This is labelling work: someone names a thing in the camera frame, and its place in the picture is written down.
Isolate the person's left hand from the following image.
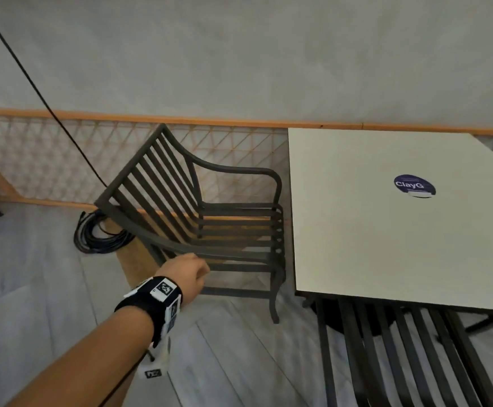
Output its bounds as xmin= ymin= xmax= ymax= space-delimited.
xmin=165 ymin=253 xmax=211 ymax=311

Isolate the dark slatted metal armchair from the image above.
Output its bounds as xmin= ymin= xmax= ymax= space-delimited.
xmin=94 ymin=123 xmax=287 ymax=324
xmin=313 ymin=296 xmax=493 ymax=407

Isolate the round blue sticker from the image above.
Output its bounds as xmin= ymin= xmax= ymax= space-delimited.
xmin=393 ymin=174 xmax=437 ymax=199

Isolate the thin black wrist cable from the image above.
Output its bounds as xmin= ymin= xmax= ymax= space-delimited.
xmin=102 ymin=354 xmax=154 ymax=407

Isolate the black table base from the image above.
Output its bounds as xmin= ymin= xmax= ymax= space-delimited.
xmin=302 ymin=296 xmax=493 ymax=334

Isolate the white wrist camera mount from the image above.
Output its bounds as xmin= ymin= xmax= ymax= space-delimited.
xmin=136 ymin=335 xmax=172 ymax=380

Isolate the person's left forearm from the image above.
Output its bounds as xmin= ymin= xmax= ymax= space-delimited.
xmin=4 ymin=306 xmax=156 ymax=407

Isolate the long black hanging cable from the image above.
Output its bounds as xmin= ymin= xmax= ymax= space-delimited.
xmin=0 ymin=0 xmax=108 ymax=188

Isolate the coil of black cable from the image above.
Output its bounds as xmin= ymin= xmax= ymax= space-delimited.
xmin=73 ymin=209 xmax=136 ymax=255

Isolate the black wrist band with markers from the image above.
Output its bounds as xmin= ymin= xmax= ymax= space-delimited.
xmin=114 ymin=276 xmax=184 ymax=349

